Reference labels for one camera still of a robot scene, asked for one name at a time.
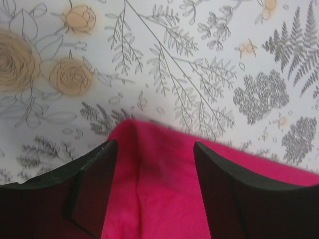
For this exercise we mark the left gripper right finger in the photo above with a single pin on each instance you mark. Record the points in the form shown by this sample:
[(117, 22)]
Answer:
[(242, 204)]

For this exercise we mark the floral patterned table mat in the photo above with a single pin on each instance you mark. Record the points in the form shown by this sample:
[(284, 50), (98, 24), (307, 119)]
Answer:
[(244, 73)]

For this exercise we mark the magenta t shirt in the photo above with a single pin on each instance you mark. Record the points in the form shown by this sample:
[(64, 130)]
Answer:
[(155, 191)]

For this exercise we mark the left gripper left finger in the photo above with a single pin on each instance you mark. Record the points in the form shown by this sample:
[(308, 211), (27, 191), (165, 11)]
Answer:
[(69, 202)]

